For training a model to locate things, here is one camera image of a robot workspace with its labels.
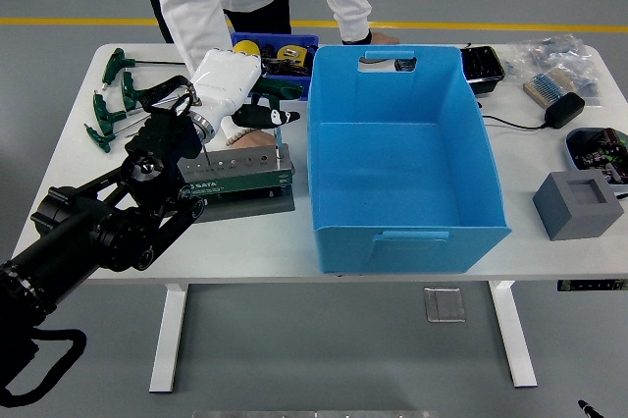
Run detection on black adapter cable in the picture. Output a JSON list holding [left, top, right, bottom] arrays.
[[474, 99, 551, 132]]

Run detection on black wrist watch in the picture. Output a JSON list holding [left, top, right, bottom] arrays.
[[341, 29, 374, 46]]

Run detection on dark metal tool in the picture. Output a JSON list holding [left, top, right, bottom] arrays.
[[263, 58, 314, 78]]

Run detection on person's left hand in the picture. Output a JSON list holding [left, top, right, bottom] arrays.
[[359, 32, 401, 65]]

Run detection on white table leg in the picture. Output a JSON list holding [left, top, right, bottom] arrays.
[[488, 280, 540, 389], [148, 284, 190, 394]]

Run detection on grey block with square recess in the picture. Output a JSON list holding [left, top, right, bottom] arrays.
[[532, 171, 625, 242]]

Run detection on taped resistor strip pack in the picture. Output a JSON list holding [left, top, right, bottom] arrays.
[[522, 67, 579, 109]]

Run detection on dark blue plastic bin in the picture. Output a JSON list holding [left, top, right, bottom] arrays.
[[230, 32, 321, 101]]

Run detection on clear plastic component bags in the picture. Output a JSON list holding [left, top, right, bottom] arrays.
[[502, 33, 603, 108]]

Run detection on large green T-handle hex key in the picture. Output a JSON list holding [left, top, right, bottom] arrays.
[[249, 78, 305, 162]]

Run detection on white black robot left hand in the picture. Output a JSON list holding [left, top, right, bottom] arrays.
[[188, 48, 301, 133]]

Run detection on green grey hex key holder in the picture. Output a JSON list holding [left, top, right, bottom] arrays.
[[176, 143, 299, 226]]

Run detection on silver floor plate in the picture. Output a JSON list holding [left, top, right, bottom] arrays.
[[422, 285, 467, 325]]

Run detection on yellow tape measure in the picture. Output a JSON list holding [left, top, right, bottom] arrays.
[[276, 43, 315, 69]]

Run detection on light blue folding box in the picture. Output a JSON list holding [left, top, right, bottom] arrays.
[[307, 44, 512, 276]]

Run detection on blue-grey tray with electronics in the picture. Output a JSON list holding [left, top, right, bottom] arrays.
[[564, 127, 628, 188]]

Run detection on person's right hand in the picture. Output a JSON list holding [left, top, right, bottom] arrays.
[[228, 129, 277, 150]]

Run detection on black power adapter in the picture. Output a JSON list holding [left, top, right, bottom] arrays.
[[544, 92, 587, 131]]

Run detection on black plastic tray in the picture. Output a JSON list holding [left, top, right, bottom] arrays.
[[459, 44, 506, 95]]

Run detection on black table control panel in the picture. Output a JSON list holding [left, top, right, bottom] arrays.
[[556, 279, 628, 292]]

